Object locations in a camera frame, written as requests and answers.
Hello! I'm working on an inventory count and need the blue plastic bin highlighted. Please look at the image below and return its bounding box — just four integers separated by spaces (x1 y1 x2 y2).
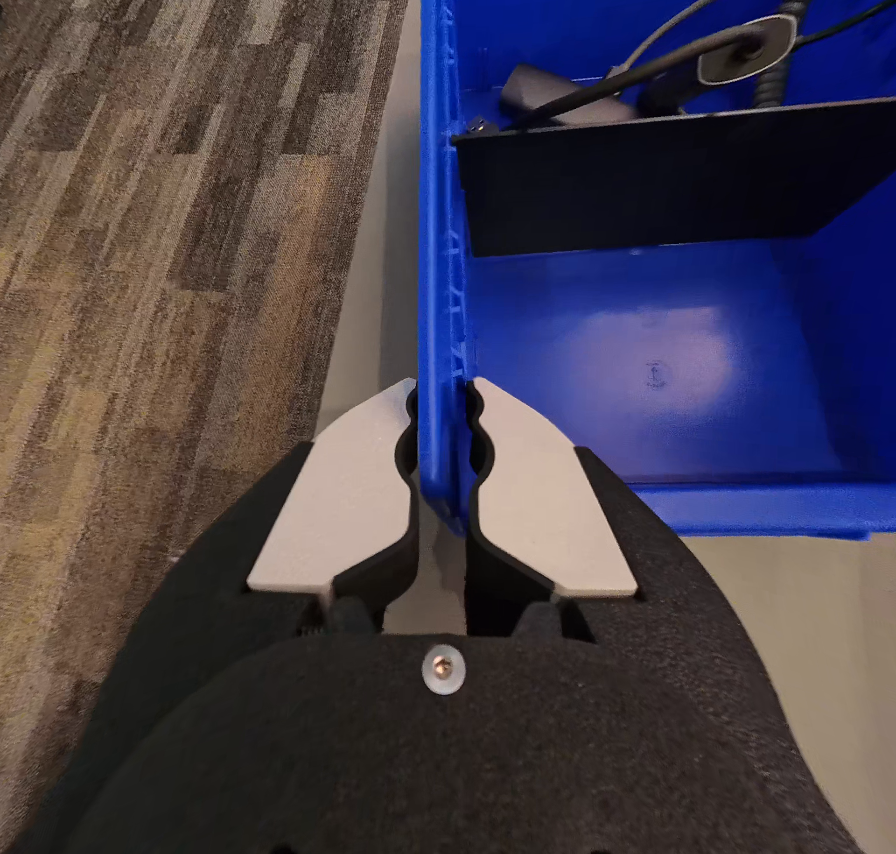
419 0 896 543

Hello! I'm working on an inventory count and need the grey usb cable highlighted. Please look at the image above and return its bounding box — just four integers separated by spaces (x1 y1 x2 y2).
608 0 795 81

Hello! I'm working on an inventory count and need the grey USB cable plug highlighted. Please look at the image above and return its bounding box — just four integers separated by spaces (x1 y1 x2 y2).
500 35 764 131

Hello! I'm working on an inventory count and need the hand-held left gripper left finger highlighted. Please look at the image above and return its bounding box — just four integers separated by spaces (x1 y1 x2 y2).
246 378 422 599

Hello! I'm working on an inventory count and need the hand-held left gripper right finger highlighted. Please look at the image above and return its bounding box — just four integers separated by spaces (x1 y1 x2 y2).
464 375 639 601

